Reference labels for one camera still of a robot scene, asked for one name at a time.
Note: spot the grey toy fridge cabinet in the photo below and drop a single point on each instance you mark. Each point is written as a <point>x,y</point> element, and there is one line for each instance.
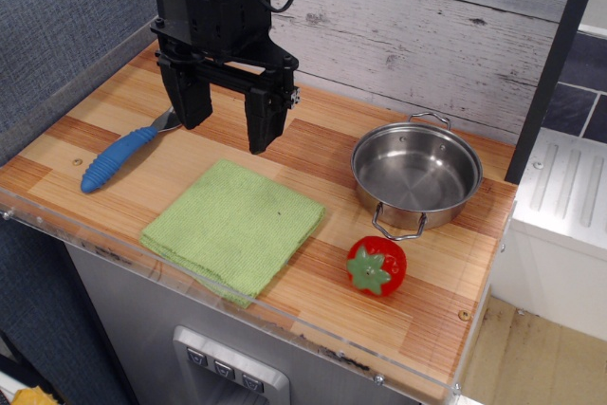
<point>335,309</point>

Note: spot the red toy strawberry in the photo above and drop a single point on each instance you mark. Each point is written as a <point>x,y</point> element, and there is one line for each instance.
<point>376,266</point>

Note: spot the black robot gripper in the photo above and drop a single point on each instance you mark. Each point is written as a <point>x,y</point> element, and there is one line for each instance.
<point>227,43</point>

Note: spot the black vertical post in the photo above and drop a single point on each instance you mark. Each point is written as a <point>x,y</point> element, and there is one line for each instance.
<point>562,43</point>

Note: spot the white toy sink unit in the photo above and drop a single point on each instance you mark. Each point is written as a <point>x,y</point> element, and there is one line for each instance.
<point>553,257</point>

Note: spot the clear acrylic edge guard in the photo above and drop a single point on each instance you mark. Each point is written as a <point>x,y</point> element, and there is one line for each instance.
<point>141,298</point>

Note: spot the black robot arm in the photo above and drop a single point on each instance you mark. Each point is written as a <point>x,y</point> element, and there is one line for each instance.
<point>226,43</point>

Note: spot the stainless steel pot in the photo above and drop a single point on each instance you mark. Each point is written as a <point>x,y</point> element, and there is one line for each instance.
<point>414,175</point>

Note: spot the silver dispenser button panel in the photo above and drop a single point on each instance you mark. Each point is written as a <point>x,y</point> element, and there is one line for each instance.
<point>217,374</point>

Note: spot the yellow object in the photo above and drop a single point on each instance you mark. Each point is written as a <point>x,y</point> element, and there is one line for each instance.
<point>33,396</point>

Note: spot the blue handled spatula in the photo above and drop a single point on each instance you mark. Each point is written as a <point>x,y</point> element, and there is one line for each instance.
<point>105,165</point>

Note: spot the green folded cloth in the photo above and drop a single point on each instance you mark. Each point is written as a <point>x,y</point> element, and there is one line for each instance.
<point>235,229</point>

